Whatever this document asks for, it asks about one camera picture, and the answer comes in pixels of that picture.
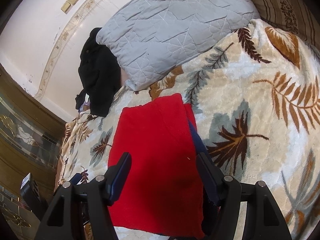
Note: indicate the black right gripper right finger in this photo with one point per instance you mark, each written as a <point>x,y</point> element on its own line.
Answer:
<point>264,219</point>

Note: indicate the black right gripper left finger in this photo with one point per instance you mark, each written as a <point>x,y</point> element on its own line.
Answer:
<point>63,218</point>

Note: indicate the navy blue knit garment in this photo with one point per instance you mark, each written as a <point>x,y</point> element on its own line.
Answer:
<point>200,142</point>

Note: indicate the red knit sweater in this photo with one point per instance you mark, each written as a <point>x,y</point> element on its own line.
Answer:
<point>163,192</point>

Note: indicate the black clothing pile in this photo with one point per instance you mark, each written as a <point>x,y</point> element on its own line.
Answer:
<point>100,76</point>

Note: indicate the black box on floor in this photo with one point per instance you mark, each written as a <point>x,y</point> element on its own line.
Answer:
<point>30,193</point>

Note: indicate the brown wooden glass cabinet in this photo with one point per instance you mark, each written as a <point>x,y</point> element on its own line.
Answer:
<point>30,143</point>

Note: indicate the purple patterned small garment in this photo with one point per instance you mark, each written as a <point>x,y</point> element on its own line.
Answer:
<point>83,104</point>

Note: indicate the leaf pattern fleece blanket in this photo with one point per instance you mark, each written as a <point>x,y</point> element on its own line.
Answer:
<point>255,96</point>

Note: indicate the grey quilted pillow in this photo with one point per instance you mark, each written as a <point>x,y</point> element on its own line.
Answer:
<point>151,37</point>

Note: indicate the striped floral bed sheet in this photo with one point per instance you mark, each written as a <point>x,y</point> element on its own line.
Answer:
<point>290,15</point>

